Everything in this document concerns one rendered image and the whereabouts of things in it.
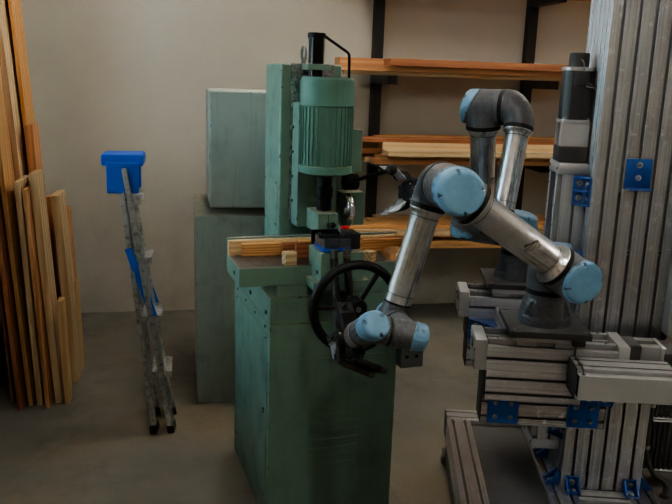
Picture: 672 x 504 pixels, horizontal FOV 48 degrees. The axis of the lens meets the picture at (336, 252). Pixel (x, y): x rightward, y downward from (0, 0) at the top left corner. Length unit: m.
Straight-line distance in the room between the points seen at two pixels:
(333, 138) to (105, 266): 2.73
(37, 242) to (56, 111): 1.45
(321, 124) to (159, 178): 2.47
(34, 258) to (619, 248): 2.34
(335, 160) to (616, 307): 0.97
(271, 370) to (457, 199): 0.93
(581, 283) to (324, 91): 0.97
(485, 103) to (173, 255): 2.78
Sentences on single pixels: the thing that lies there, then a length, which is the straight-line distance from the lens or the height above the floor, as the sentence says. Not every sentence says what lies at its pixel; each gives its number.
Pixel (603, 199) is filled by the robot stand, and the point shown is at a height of 1.15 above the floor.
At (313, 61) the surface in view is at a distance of 2.60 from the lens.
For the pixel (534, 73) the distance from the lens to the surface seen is 4.71.
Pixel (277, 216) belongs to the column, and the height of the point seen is 0.99.
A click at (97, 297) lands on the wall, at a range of 4.96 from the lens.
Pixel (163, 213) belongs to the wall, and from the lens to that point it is 4.81.
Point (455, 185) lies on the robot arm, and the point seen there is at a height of 1.23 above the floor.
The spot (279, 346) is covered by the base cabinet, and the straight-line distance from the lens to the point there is 2.44.
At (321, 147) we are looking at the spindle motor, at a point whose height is 1.26.
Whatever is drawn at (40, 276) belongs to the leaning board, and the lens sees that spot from 3.57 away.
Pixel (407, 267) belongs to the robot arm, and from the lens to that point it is 2.02.
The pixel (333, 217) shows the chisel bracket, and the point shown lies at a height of 1.03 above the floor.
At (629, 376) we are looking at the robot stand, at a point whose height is 0.73.
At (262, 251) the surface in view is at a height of 0.91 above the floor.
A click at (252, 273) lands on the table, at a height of 0.88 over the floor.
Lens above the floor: 1.48
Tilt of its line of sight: 13 degrees down
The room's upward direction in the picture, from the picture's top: 2 degrees clockwise
